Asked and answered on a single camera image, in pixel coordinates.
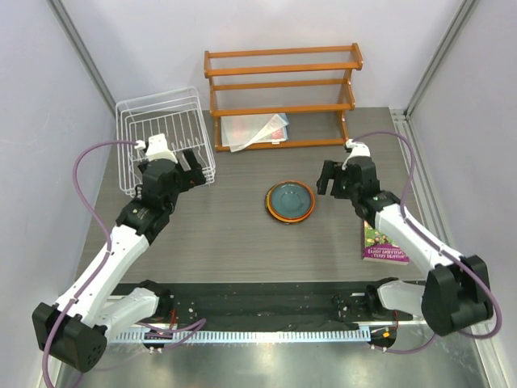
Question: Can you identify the orange plate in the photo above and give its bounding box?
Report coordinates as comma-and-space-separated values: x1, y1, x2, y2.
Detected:
265, 182, 316, 223

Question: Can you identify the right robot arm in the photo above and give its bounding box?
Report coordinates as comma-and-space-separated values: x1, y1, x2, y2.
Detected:
317, 156, 502, 336

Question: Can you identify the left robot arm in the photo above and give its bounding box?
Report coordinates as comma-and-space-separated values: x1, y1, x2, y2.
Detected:
32, 149, 206, 373

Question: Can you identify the orange wooden shelf rack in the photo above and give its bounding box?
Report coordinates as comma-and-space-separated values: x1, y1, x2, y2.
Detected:
204, 43, 364, 151

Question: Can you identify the clear plastic document sleeve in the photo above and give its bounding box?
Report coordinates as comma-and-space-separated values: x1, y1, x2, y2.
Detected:
221, 113, 289, 152

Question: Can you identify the purple treehouse book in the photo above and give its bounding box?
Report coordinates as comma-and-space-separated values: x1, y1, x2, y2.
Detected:
361, 221, 410, 265

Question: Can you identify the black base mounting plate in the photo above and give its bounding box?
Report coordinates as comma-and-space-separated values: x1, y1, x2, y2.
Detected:
109, 280, 429, 333

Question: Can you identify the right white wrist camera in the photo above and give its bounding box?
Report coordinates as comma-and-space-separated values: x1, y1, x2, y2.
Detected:
342, 139, 371, 170

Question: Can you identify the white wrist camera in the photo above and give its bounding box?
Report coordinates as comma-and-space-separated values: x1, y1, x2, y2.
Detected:
342, 139, 371, 170
134, 133, 178, 163

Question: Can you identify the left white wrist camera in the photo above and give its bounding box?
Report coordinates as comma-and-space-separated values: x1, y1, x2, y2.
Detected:
134, 133, 178, 163

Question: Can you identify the white wire dish rack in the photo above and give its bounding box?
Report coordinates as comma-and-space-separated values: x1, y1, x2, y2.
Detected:
116, 86, 216, 196

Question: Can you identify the slotted cable duct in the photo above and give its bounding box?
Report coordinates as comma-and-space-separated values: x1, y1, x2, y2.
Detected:
111, 327, 371, 346

